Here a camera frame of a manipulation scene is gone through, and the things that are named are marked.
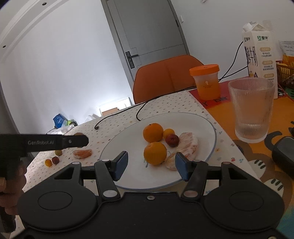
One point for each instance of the white milk carton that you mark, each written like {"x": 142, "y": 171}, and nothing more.
{"x": 259, "y": 57}

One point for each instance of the orange chair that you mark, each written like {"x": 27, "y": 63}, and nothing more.
{"x": 160, "y": 78}

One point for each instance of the small peeled citrus piece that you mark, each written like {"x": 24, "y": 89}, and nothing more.
{"x": 171, "y": 162}

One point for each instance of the orange-lidded plastic jar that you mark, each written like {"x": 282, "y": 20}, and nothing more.
{"x": 206, "y": 87}

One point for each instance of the large orange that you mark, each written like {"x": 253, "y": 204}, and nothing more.
{"x": 155, "y": 153}

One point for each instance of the small dark red fruit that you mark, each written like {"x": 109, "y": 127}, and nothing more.
{"x": 55, "y": 160}

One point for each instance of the clutter pile on floor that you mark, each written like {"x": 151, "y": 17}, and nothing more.
{"x": 91, "y": 118}

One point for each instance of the black device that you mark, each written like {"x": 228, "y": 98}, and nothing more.
{"x": 283, "y": 154}

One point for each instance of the white plate with blue rim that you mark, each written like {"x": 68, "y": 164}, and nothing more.
{"x": 128, "y": 142}

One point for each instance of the grey door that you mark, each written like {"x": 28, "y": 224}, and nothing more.
{"x": 149, "y": 27}

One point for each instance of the medium orange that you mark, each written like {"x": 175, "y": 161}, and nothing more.
{"x": 152, "y": 132}

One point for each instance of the ribbed clear glass cup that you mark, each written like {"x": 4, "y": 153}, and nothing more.
{"x": 251, "y": 110}

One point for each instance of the white floral tablecloth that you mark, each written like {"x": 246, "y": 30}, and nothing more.
{"x": 114, "y": 124}

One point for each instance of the flat orange citrus segment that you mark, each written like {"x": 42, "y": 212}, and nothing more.
{"x": 82, "y": 153}

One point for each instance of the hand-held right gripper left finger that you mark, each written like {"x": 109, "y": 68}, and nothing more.
{"x": 121, "y": 165}

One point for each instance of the orange printed table mat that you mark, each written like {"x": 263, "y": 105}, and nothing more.
{"x": 220, "y": 119}

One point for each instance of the person's left hand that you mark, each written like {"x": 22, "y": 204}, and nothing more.
{"x": 13, "y": 193}

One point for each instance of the green packet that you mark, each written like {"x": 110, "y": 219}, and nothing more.
{"x": 71, "y": 122}

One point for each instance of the blue snack bag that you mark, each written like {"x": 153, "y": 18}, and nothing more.
{"x": 59, "y": 120}

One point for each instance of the grey door frame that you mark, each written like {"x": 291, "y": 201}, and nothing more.
{"x": 5, "y": 115}

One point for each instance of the large peeled citrus piece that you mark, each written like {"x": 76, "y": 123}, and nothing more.
{"x": 188, "y": 143}

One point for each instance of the clear snack bag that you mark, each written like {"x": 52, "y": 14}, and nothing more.
{"x": 287, "y": 51}

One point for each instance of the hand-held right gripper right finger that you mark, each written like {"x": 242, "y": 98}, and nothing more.
{"x": 181, "y": 166}

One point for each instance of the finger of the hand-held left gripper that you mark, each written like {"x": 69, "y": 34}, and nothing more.
{"x": 77, "y": 140}

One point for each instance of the small orange kumquat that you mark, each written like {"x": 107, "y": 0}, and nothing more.
{"x": 48, "y": 162}
{"x": 168, "y": 133}

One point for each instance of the wicker basket with snacks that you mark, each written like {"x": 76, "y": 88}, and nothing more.
{"x": 286, "y": 78}

